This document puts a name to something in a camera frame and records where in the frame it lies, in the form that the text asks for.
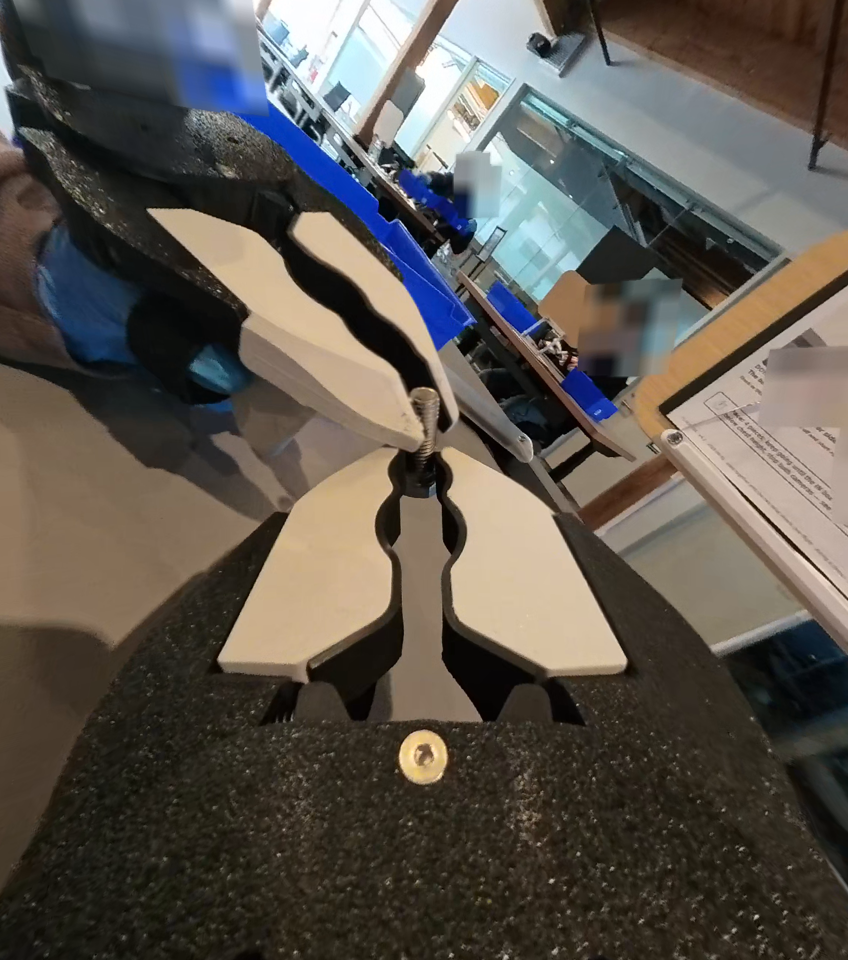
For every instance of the black monitor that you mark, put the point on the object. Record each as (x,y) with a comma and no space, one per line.
(619,255)

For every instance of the printed instruction sheet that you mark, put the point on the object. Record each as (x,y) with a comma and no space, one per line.
(806,480)

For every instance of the wooden table with black legs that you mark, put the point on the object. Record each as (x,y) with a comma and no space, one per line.
(529,360)

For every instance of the wooden board document stand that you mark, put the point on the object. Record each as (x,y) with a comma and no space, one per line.
(709,322)

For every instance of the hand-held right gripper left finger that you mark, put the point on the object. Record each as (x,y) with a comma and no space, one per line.
(304,585)

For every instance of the silver hex bolt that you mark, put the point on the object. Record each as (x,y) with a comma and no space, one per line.
(426,420)

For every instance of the black metal pole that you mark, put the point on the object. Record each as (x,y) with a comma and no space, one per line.
(825,75)

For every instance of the grey pouch with snap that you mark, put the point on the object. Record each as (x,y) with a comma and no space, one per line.
(502,420)

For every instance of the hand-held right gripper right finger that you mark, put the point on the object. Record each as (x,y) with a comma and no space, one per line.
(536,585)

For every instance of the blue plastic bin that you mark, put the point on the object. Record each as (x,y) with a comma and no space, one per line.
(409,255)
(424,187)
(589,394)
(514,304)

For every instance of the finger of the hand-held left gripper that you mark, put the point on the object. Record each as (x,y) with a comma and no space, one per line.
(371,270)
(296,337)

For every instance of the wooden support post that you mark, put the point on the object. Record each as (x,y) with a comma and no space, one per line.
(412,60)

